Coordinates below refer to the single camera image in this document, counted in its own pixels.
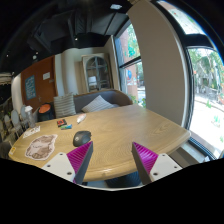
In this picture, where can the clear plastic water bottle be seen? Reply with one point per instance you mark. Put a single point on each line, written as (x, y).
(30, 117)

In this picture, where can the blue green lighter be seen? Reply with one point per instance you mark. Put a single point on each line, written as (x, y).
(65, 127)

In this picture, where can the yellow sticker on table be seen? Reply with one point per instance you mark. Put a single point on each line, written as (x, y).
(12, 150)

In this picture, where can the blue poster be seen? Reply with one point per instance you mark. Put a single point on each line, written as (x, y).
(30, 87)

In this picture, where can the white striped pillow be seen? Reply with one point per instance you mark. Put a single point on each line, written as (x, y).
(98, 104)

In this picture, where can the cat-shaped mouse pad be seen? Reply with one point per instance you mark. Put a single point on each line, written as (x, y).
(42, 147)

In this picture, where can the striped grey cushion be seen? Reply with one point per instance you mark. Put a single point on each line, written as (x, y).
(64, 106)

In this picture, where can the grey sofa bench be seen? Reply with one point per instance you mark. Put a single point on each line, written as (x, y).
(115, 97)

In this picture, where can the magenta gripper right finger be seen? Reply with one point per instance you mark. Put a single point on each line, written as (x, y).
(152, 166)

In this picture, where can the black and red small box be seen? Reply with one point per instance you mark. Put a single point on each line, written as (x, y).
(61, 122)

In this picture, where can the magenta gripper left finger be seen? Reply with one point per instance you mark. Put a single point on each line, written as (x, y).
(71, 166)

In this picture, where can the orange wooden door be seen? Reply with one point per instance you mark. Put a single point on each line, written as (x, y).
(44, 72)

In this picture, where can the white crumpled wrapper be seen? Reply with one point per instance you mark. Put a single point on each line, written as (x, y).
(81, 118)

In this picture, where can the black bin with orange lid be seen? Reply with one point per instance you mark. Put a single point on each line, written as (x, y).
(45, 112)

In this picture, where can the white chair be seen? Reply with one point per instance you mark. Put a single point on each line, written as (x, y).
(13, 123)

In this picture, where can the dark grey computer mouse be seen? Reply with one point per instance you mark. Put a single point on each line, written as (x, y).
(81, 138)

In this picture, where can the white paper card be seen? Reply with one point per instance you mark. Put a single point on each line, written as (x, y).
(31, 131)

